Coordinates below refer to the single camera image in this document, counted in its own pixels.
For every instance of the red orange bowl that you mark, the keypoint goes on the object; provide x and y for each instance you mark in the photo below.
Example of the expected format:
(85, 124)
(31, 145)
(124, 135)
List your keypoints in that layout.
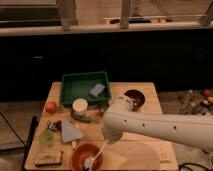
(81, 153)

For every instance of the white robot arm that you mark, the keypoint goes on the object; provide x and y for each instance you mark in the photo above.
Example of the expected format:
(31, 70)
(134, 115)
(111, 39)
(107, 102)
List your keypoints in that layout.
(191, 130)

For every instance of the dark maroon bowl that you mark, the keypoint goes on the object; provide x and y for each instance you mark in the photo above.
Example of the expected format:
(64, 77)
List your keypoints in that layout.
(137, 97)

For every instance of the brown wooden block brush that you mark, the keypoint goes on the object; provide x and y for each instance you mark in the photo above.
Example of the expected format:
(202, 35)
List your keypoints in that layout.
(49, 158)

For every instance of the grey blue sponge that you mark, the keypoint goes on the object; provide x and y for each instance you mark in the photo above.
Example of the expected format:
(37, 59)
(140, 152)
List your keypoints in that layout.
(97, 90)

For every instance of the small metal cup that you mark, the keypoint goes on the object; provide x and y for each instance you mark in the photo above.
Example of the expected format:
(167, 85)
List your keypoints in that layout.
(102, 108)

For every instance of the green plastic tray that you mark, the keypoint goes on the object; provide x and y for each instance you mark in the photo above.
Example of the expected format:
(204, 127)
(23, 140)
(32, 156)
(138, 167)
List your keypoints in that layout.
(79, 85)

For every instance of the white lidded round container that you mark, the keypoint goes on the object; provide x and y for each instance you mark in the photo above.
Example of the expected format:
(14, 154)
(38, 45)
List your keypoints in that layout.
(80, 106)

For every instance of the green cucumber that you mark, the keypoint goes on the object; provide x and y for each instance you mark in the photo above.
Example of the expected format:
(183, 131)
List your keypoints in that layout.
(83, 119)

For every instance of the orange tomato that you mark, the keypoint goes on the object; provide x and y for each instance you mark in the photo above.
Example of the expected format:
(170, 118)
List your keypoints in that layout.
(51, 107)

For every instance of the grey blue folded cloth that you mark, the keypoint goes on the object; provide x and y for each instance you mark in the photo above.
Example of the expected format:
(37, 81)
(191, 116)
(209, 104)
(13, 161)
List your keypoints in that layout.
(70, 132)

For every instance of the dark candy wrapper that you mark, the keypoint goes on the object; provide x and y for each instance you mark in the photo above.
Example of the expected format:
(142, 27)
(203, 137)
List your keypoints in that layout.
(54, 126)

